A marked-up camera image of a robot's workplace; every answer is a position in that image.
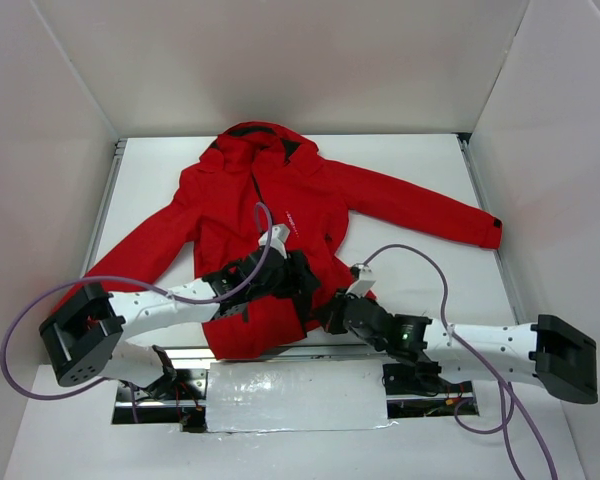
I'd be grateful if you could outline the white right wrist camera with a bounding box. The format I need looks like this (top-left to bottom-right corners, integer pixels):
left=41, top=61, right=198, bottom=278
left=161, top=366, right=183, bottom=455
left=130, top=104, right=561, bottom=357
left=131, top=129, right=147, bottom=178
left=346, top=263, right=376, bottom=298

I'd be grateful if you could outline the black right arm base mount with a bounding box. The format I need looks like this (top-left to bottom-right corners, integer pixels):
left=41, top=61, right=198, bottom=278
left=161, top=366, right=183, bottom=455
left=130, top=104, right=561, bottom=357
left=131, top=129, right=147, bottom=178
left=382, top=363, right=479, bottom=420

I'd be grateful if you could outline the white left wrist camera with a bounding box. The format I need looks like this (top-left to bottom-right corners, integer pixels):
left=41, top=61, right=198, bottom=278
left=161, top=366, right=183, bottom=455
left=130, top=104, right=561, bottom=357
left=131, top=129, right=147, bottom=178
left=258, top=224, right=290, bottom=258

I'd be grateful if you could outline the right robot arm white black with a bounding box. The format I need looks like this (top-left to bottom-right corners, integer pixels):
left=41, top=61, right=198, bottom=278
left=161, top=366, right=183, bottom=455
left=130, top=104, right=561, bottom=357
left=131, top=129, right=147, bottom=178
left=313, top=292, right=598, bottom=405

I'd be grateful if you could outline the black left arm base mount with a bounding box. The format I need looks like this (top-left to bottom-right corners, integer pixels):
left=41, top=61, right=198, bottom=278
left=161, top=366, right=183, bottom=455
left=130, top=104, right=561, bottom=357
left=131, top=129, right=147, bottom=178
left=111, top=346, right=208, bottom=433

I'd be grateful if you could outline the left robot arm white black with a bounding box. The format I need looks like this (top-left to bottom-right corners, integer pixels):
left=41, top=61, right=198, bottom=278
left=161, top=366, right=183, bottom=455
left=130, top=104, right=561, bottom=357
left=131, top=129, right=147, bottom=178
left=39, top=247, right=320, bottom=399

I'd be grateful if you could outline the white foil covered block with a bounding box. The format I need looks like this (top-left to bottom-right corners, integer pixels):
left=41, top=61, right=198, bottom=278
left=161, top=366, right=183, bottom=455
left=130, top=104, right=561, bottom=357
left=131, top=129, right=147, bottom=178
left=205, top=359, right=390, bottom=433

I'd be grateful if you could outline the red hooded jacket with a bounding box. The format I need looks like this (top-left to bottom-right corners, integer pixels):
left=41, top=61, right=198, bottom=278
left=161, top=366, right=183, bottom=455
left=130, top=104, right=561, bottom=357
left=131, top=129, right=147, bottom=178
left=48, top=119, right=505, bottom=361

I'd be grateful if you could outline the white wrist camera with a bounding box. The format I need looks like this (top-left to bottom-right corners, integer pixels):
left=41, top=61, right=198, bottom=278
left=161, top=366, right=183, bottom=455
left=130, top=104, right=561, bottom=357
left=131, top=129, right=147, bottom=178
left=346, top=263, right=376, bottom=298
left=258, top=224, right=290, bottom=258

